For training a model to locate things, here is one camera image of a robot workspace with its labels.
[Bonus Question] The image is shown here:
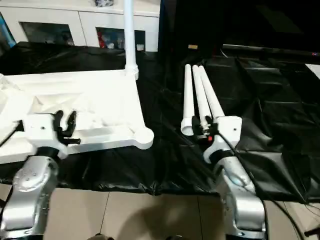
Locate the white plastic table top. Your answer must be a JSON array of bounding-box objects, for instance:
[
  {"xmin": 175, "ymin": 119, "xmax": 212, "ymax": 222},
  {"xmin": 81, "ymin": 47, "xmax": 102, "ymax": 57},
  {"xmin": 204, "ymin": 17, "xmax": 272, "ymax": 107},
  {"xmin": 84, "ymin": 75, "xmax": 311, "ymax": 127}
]
[{"xmin": 0, "ymin": 69, "xmax": 155, "ymax": 165}]

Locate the white plastic table leg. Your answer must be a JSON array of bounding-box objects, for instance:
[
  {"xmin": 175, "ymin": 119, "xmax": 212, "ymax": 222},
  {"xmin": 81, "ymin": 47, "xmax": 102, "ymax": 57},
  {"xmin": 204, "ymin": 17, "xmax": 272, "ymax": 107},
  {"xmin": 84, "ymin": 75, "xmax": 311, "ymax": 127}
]
[
  {"xmin": 191, "ymin": 64, "xmax": 213, "ymax": 129},
  {"xmin": 123, "ymin": 0, "xmax": 140, "ymax": 81},
  {"xmin": 197, "ymin": 65, "xmax": 226, "ymax": 118},
  {"xmin": 180, "ymin": 63, "xmax": 195, "ymax": 136}
]

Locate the black mat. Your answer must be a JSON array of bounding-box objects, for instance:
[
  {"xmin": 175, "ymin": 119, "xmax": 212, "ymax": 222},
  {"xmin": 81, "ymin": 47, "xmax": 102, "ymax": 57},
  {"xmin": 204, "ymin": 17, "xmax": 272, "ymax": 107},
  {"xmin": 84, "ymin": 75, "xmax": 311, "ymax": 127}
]
[{"xmin": 0, "ymin": 41, "xmax": 320, "ymax": 203}]

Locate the black flat board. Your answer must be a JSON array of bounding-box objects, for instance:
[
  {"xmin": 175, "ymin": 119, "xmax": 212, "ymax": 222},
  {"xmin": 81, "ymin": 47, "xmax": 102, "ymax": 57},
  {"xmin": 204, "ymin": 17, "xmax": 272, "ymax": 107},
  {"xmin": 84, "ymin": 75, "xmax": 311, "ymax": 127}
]
[{"xmin": 221, "ymin": 44, "xmax": 320, "ymax": 57}]

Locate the white cabinet with glass doors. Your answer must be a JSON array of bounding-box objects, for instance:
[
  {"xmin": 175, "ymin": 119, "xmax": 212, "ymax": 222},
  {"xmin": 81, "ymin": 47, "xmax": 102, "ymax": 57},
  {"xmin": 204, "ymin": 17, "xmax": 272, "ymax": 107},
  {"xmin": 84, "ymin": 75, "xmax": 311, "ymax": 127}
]
[{"xmin": 0, "ymin": 0, "xmax": 161, "ymax": 52}]

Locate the white paper sheet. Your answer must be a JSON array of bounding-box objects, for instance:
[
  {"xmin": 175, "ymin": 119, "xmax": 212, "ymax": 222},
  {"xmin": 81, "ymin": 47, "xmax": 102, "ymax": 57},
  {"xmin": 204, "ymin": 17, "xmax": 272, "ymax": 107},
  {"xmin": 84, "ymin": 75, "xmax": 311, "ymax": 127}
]
[{"xmin": 305, "ymin": 63, "xmax": 320, "ymax": 80}]

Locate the grey black toy figure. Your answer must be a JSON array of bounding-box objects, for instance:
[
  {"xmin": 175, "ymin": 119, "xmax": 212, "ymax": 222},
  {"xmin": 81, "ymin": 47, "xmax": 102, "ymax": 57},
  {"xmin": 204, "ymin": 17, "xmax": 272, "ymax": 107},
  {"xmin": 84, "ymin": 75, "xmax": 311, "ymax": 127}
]
[{"xmin": 93, "ymin": 0, "xmax": 113, "ymax": 8}]

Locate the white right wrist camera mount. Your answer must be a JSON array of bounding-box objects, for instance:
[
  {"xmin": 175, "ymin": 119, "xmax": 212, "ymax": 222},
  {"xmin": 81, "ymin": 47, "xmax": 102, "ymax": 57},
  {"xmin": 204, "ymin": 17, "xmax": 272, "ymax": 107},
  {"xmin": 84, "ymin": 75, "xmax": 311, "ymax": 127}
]
[{"xmin": 202, "ymin": 116, "xmax": 243, "ymax": 165}]

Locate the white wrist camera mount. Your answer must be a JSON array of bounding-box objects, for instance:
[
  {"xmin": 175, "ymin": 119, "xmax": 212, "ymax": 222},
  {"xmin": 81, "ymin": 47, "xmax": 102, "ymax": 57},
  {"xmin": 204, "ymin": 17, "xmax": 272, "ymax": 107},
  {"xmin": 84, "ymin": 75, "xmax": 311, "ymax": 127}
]
[
  {"xmin": 21, "ymin": 112, "xmax": 70, "ymax": 160},
  {"xmin": 202, "ymin": 116, "xmax": 243, "ymax": 165}
]

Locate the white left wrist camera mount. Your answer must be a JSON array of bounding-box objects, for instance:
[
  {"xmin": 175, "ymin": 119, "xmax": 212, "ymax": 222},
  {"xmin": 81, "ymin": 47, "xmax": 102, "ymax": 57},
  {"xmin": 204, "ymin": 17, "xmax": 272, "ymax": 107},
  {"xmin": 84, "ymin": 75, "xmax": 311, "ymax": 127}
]
[{"xmin": 21, "ymin": 112, "xmax": 70, "ymax": 160}]

